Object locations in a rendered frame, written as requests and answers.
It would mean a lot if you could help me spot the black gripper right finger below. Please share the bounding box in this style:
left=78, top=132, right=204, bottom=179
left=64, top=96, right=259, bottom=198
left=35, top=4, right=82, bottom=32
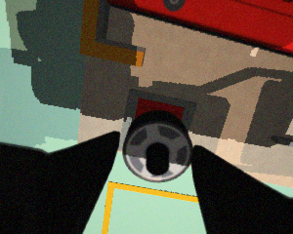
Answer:
left=191, top=145, right=293, bottom=234

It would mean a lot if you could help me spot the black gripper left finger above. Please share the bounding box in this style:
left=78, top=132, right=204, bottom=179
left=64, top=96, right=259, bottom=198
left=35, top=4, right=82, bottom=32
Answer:
left=0, top=131, right=120, bottom=234

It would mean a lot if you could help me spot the black rubber tyre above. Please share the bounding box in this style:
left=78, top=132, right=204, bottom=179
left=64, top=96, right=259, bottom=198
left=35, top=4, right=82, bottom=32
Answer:
left=122, top=110, right=193, bottom=182

